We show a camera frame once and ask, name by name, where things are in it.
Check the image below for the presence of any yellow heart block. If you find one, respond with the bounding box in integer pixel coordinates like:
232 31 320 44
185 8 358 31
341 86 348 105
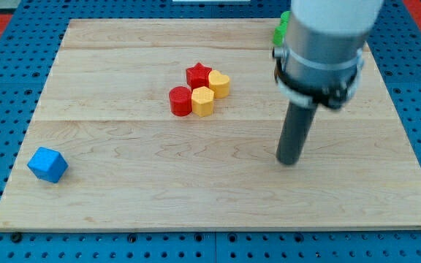
208 70 231 99

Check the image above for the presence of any red cylinder block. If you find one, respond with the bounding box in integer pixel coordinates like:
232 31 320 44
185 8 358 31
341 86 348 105
169 86 192 116

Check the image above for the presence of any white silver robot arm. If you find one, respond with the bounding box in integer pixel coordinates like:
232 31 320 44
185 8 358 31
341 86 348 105
273 0 384 110

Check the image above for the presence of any blue cube block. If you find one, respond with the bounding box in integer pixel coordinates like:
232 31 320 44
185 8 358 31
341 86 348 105
27 147 69 183

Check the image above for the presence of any light wooden board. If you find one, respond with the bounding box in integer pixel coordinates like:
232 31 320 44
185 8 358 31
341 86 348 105
0 19 421 232

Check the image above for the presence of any yellow hexagon block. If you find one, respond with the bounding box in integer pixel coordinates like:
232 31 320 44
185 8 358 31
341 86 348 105
191 86 214 117

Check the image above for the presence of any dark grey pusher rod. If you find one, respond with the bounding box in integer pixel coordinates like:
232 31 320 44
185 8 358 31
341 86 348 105
276 102 317 165

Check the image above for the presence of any red star block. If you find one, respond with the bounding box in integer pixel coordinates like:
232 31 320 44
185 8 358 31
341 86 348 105
186 62 213 90

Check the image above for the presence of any green block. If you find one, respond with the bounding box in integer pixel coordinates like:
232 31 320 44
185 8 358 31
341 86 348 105
273 11 291 46

